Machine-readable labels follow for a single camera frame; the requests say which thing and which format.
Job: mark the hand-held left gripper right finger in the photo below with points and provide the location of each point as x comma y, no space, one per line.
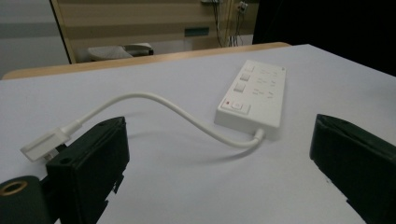
358,165

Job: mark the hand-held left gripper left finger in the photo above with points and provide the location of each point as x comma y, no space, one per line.
88,161

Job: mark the white plug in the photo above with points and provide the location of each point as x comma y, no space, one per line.
40,146

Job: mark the white power strip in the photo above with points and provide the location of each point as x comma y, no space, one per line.
258,102

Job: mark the white table cover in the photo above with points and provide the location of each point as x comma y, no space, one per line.
186,186

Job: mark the grey cushion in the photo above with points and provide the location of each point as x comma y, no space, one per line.
107,53

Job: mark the white padded seat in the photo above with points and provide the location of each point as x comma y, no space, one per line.
140,48

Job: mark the black curtain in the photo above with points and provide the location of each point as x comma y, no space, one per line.
327,25

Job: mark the beige striped partition panel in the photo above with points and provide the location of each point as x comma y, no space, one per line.
140,18

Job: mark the teal wall label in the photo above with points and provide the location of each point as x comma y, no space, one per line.
196,31

